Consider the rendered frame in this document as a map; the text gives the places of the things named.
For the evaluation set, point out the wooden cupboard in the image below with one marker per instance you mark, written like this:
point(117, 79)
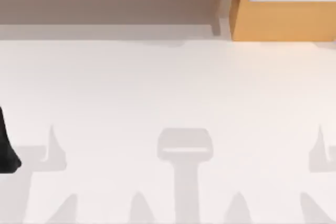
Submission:
point(283, 22)

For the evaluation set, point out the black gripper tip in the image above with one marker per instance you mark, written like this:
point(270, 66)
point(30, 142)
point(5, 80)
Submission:
point(6, 155)

